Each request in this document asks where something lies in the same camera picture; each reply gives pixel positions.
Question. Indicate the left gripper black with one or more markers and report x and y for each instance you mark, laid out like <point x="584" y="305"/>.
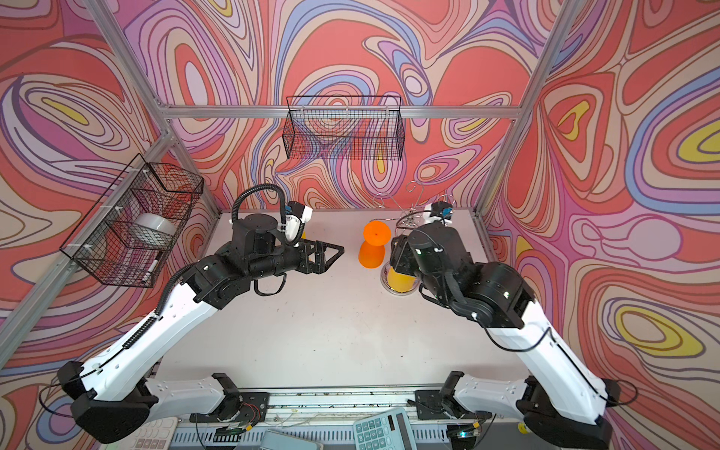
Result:
<point x="319" y="266"/>

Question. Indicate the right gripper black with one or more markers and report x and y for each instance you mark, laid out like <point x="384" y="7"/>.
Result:
<point x="401" y="255"/>

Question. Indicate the yellow wine glass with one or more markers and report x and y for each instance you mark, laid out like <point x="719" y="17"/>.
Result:
<point x="400" y="284"/>

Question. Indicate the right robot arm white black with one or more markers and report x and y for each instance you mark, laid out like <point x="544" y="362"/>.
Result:
<point x="561" y="401"/>

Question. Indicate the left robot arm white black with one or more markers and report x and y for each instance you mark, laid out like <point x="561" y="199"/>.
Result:
<point x="111" y="394"/>

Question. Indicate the left orange wine glass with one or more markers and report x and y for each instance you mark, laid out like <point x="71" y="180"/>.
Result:
<point x="376" y="236"/>

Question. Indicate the chrome wine glass rack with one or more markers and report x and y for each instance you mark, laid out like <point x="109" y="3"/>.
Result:
<point x="409" y="218"/>

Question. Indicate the teal calculator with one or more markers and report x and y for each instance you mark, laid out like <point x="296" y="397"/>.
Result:
<point x="390" y="430"/>

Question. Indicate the silver tape roll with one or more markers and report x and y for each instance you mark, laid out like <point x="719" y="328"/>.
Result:
<point x="153" y="230"/>

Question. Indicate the black marker pen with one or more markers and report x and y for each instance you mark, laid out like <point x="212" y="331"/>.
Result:
<point x="148" y="274"/>

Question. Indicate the white calculator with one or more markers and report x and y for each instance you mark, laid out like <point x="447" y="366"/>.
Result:
<point x="156" y="435"/>

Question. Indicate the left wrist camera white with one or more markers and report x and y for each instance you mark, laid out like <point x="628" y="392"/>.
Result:
<point x="297" y="217"/>

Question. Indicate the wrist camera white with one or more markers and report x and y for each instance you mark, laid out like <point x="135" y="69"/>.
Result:
<point x="297" y="217"/>
<point x="439" y="211"/>

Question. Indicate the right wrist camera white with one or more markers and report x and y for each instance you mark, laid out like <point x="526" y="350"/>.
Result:
<point x="439" y="211"/>

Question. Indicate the back black wire basket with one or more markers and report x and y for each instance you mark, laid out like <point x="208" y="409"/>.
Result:
<point x="344" y="128"/>

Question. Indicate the black wire basket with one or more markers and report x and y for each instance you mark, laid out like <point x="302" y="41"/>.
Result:
<point x="103" y="246"/>
<point x="344" y="128"/>

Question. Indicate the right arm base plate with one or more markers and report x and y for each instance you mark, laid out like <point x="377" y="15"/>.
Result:
<point x="435" y="405"/>

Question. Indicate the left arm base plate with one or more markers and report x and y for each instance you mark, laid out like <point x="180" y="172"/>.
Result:
<point x="251" y="407"/>

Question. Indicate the left black wire basket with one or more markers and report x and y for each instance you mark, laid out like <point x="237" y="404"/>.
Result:
<point x="103" y="246"/>

